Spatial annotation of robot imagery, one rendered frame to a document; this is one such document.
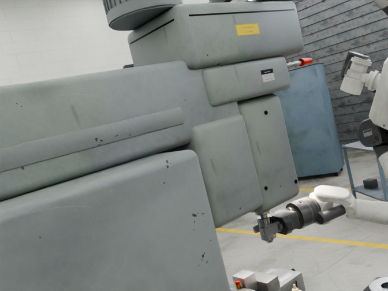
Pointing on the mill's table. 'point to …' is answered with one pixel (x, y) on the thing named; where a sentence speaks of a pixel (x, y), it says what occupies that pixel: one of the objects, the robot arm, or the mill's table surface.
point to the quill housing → (269, 150)
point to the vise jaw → (266, 281)
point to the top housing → (218, 34)
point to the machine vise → (293, 276)
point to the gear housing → (245, 79)
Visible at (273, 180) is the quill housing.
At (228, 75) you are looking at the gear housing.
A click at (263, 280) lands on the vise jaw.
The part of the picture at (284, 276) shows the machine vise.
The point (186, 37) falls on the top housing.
